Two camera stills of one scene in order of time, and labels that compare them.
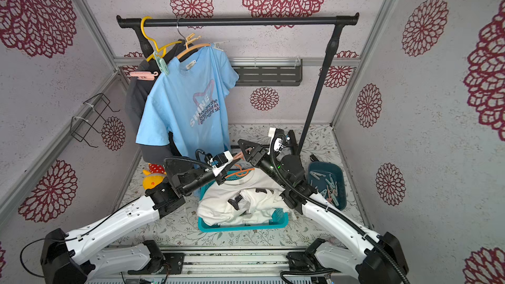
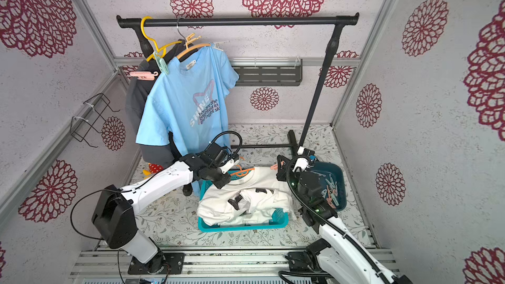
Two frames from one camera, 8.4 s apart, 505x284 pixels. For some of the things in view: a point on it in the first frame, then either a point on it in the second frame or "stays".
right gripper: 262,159 to 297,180
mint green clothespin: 162,64 stays
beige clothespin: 189,39 stays
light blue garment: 187,104 stays
